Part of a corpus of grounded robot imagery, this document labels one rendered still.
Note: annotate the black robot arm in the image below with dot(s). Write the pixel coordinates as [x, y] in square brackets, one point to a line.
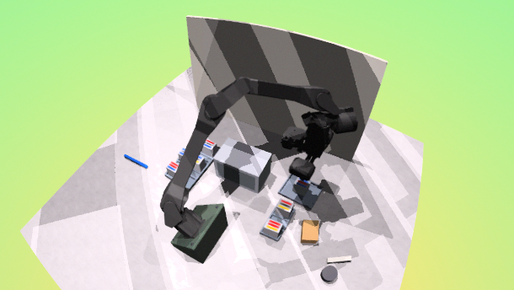
[212, 111]

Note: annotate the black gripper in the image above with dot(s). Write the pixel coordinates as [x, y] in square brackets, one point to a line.
[313, 148]

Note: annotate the blue thin rod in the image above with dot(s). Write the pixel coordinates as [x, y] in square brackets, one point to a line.
[136, 161]

